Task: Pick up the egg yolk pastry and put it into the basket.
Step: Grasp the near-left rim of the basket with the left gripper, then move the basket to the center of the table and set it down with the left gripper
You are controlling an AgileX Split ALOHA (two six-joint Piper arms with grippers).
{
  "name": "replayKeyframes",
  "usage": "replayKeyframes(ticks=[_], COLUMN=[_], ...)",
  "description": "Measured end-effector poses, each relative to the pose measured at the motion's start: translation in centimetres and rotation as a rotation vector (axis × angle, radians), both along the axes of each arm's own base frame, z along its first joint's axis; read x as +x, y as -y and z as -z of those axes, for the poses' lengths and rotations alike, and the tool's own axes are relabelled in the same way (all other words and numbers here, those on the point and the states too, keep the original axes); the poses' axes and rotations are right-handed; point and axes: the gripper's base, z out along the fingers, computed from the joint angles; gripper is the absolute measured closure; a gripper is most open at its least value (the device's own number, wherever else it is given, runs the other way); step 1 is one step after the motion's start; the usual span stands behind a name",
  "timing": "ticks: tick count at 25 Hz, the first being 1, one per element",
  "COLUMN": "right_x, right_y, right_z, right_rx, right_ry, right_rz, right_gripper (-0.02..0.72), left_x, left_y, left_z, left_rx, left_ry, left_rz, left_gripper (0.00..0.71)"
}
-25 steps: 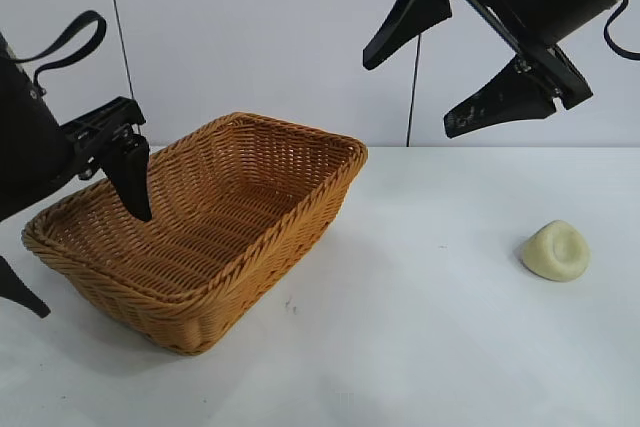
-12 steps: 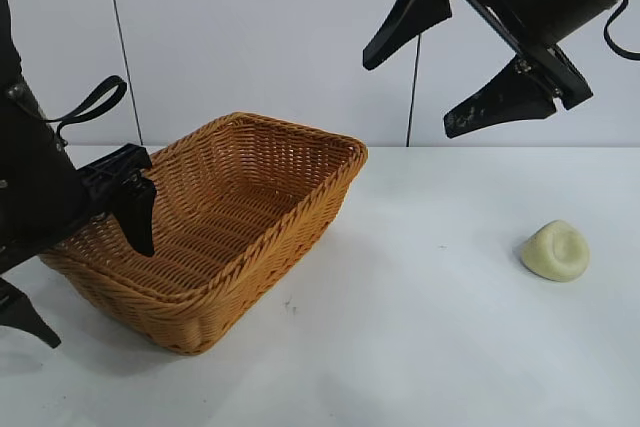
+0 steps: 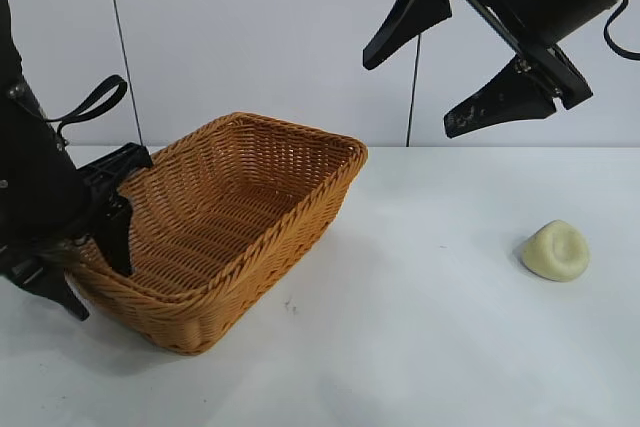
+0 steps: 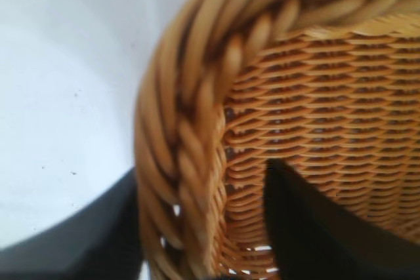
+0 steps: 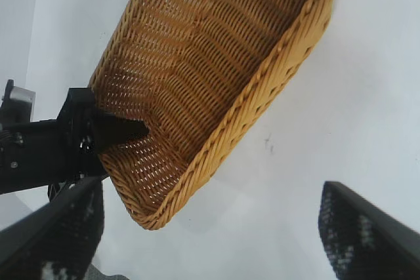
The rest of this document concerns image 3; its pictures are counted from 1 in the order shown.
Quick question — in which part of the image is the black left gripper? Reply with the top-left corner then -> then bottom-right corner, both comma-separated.
0,81 -> 154,322

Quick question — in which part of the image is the woven wicker basket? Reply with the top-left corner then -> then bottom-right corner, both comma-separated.
64,111 -> 370,356

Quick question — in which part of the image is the pale egg yolk pastry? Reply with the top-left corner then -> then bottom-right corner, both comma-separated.
521,219 -> 591,282

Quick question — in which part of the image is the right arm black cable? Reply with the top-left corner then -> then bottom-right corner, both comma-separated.
601,0 -> 640,59

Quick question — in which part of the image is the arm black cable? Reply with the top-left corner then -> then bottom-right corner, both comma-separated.
46,74 -> 129,139
601,0 -> 640,59

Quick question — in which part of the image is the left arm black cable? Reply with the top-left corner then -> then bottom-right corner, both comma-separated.
46,74 -> 129,139

